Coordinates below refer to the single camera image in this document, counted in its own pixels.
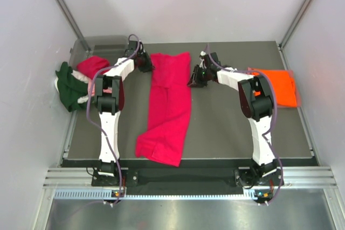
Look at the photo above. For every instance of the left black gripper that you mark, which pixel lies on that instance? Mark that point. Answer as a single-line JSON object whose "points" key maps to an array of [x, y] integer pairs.
{"points": [[148, 66]]}

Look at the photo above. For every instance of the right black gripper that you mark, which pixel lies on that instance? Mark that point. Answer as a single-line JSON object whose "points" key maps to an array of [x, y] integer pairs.
{"points": [[193, 81]]}

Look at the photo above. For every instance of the red t shirt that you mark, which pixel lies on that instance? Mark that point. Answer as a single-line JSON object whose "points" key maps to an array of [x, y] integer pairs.
{"points": [[92, 65]]}

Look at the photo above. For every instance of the magenta t shirt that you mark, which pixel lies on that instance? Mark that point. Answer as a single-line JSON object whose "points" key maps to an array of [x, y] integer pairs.
{"points": [[169, 110]]}

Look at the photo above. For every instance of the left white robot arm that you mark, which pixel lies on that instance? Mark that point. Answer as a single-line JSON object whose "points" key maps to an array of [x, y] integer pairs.
{"points": [[109, 96]]}

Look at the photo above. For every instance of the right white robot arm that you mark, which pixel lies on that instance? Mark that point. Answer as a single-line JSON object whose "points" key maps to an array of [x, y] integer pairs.
{"points": [[257, 103]]}

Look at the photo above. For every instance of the grey plastic bin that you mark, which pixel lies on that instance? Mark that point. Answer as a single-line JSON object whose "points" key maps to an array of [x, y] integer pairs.
{"points": [[96, 43]]}

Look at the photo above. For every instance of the light pink t shirt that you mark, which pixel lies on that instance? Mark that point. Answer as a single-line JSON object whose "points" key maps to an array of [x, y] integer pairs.
{"points": [[92, 89]]}

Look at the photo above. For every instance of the white t shirt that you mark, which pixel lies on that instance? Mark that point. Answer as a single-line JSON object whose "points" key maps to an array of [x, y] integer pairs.
{"points": [[79, 76]]}

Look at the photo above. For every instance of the dark green t shirt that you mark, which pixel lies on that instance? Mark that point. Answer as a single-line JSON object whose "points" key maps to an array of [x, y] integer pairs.
{"points": [[70, 89]]}

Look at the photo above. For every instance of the folded salmon pink t shirt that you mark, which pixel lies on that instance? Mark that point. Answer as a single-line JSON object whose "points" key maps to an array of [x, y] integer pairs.
{"points": [[291, 106]]}

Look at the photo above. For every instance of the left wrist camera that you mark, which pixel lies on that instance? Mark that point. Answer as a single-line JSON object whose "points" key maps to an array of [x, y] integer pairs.
{"points": [[134, 45]]}

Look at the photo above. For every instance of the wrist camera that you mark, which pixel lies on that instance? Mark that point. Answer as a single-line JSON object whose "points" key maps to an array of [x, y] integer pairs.
{"points": [[204, 55], [134, 45]]}

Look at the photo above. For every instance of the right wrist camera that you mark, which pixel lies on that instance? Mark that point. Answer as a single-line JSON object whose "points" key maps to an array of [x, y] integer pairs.
{"points": [[204, 55]]}

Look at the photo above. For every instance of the left aluminium frame post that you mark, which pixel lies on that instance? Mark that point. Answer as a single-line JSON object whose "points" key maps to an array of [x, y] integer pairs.
{"points": [[73, 24]]}

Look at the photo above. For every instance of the aluminium frame post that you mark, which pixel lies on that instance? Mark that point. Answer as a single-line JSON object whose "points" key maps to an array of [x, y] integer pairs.
{"points": [[295, 23], [73, 24]]}

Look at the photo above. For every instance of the slotted grey cable duct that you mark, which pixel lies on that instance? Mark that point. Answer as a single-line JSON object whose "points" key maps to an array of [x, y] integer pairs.
{"points": [[113, 195]]}

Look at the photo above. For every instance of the right aluminium frame post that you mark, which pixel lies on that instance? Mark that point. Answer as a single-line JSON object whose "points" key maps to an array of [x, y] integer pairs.
{"points": [[295, 23]]}

